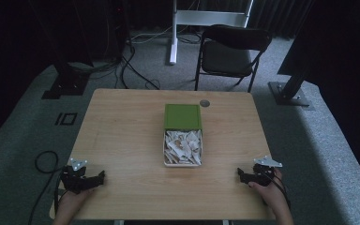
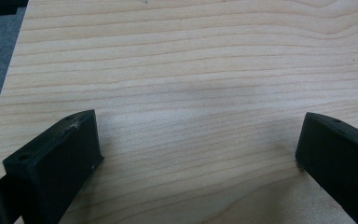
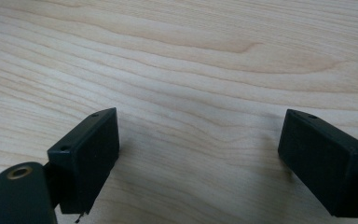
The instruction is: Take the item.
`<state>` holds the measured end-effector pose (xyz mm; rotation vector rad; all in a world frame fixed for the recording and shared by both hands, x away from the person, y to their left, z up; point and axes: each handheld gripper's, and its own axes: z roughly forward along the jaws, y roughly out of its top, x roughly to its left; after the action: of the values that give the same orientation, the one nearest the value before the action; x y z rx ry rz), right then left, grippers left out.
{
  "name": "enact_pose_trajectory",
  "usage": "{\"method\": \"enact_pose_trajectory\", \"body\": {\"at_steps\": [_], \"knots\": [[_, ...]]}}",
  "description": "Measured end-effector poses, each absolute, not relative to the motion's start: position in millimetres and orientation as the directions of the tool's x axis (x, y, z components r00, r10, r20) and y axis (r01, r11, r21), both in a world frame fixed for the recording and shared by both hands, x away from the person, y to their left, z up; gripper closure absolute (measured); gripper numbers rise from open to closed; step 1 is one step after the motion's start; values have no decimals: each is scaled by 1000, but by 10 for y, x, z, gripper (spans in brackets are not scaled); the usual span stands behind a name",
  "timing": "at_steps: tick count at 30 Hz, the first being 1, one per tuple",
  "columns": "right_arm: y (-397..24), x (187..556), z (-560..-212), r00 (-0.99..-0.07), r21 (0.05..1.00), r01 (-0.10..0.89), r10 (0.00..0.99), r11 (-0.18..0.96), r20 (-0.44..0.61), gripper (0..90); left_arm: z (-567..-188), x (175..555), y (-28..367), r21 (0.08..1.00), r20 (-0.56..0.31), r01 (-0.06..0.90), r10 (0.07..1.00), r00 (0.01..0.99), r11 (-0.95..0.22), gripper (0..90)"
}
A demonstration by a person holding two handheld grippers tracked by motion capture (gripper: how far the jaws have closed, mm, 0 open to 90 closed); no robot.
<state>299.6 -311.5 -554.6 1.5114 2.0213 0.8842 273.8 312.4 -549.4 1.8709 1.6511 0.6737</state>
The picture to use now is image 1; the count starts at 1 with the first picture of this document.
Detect black folding chair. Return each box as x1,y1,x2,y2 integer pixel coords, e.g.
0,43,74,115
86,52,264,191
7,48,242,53
194,23,273,94

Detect white box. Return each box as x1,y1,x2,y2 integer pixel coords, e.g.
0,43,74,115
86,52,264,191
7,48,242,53
162,128,203,168

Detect person's right hand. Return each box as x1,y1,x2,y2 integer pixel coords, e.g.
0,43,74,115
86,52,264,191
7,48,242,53
247,168,285,209

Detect white metal stand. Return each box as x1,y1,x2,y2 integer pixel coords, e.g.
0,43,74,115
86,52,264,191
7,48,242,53
168,0,255,66

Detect pile of white paper scraps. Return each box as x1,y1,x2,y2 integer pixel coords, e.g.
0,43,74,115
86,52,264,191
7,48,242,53
164,129,203,165

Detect black floor cables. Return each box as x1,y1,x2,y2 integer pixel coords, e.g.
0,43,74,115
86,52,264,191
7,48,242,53
68,43,162,92

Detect black post with bolted base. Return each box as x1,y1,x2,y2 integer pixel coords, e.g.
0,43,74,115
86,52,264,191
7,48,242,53
267,59,314,111

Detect black stand with flat base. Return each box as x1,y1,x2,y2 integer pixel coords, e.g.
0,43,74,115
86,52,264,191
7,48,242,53
41,0,91,101

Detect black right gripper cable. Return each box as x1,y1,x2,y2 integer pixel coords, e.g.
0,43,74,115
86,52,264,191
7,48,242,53
261,167,293,211

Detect white floor cables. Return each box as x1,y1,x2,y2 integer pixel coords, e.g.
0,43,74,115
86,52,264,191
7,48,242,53
130,25,173,45

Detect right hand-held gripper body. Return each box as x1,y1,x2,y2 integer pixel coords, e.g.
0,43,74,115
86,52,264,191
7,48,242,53
247,155,284,188

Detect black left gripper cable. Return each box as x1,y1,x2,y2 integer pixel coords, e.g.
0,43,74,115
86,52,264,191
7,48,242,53
27,150,64,225

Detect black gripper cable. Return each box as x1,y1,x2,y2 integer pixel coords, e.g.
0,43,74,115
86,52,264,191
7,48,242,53
261,167,293,211
27,150,64,225

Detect person's left hand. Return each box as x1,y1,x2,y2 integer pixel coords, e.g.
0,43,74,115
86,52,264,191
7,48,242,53
57,187,98,215

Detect green box lid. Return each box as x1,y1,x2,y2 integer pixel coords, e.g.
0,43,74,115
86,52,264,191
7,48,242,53
163,103,203,131

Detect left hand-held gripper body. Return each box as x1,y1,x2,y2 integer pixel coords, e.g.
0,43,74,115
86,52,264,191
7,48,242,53
59,157,98,195

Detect dark curtain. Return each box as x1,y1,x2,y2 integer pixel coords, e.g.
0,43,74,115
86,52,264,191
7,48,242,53
196,0,315,40

